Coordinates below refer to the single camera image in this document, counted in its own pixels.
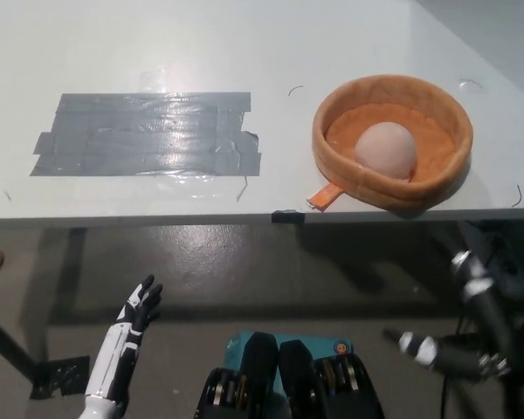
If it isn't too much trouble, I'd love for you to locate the grey duct tape patch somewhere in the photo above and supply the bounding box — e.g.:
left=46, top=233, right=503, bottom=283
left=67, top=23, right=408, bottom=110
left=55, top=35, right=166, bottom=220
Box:
left=29, top=91, right=263, bottom=178

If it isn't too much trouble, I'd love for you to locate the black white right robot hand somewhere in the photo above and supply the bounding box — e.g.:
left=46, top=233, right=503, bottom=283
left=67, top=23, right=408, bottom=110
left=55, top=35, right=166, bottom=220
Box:
left=383, top=250, right=524, bottom=383

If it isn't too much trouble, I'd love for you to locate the black teal robot torso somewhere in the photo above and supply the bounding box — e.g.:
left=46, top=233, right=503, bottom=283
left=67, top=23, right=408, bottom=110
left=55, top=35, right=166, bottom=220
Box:
left=194, top=330, right=386, bottom=419

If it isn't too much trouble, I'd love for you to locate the black tape strip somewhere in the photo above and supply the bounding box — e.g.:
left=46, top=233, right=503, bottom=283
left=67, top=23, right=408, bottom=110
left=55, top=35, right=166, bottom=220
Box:
left=271, top=209, right=307, bottom=225

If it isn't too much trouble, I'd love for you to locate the white plush dumpling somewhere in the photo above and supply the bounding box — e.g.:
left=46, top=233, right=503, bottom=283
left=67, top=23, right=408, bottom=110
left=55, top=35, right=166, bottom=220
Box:
left=353, top=121, right=419, bottom=180

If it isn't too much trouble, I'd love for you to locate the orange soft plush plate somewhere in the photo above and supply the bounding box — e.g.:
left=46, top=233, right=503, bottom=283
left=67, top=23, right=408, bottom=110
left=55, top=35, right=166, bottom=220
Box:
left=305, top=73, right=475, bottom=215

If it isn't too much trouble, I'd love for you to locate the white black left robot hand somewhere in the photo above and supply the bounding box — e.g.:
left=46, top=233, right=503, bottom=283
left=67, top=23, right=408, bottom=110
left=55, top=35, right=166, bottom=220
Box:
left=79, top=273, right=165, bottom=419

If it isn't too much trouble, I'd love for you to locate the black table leg with foot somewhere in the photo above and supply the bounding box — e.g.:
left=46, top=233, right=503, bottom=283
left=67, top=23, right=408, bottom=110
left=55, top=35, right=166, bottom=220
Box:
left=0, top=305, right=91, bottom=402

